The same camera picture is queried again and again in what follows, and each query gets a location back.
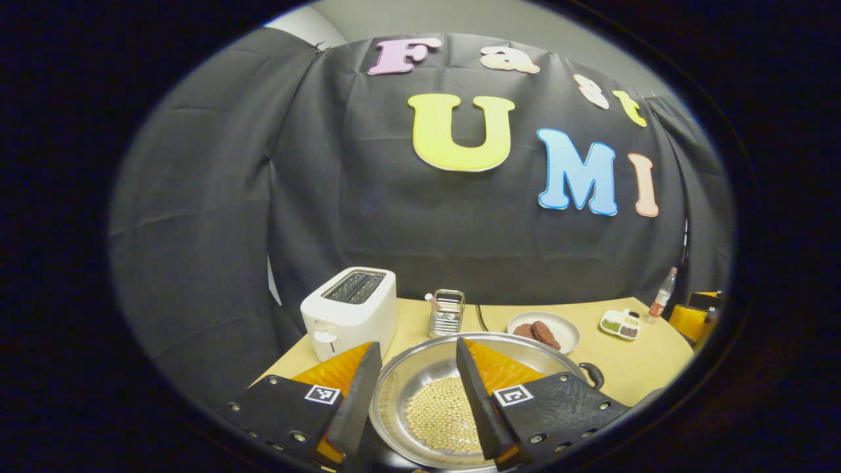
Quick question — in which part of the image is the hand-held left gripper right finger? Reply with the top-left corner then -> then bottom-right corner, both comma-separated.
455,337 -> 631,470

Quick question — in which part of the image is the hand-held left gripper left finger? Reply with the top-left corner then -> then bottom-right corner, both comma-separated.
227,340 -> 383,468

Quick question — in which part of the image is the stainless steel pot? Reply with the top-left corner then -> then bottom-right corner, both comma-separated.
368,332 -> 605,471

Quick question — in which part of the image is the black induction cooktop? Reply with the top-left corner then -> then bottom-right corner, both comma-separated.
342,427 -> 421,472

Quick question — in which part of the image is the clear plastic water bottle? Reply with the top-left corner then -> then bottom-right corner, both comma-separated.
647,267 -> 678,319

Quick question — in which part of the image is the pile of soybeans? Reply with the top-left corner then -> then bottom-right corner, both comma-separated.
404,376 -> 484,454

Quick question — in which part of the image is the white divided dish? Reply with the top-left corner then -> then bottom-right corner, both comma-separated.
599,309 -> 641,340

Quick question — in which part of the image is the white toaster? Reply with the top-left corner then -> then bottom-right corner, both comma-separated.
300,267 -> 398,363

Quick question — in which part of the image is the white round plate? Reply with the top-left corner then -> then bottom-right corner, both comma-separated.
507,311 -> 581,355

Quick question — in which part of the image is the metal wire basket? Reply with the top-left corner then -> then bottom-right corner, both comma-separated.
429,289 -> 466,338

